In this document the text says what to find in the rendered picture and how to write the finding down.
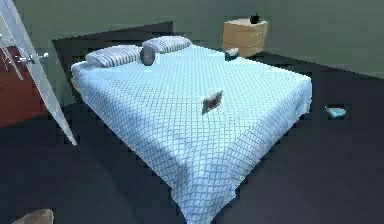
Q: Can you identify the grey and red book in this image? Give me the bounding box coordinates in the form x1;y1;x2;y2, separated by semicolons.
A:
201;89;224;115

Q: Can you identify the tan rounded object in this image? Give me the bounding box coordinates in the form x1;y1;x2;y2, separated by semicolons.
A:
11;208;55;224

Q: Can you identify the bed with pale blue quilt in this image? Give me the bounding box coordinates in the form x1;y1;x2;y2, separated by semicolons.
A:
52;21;313;224

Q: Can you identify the dark grey ball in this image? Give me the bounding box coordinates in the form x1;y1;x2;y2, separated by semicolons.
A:
139;46;156;67

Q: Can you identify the striped grey pillow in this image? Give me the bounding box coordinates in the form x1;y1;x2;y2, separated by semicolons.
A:
142;35;193;54
85;45;144;69

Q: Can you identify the silver door handle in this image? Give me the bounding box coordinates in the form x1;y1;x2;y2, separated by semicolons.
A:
18;52;50;66

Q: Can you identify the small blue object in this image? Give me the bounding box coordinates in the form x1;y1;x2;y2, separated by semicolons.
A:
324;105;347;120

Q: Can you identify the light wooden chest of drawers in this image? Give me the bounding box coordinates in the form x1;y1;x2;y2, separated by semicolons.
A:
221;18;269;58

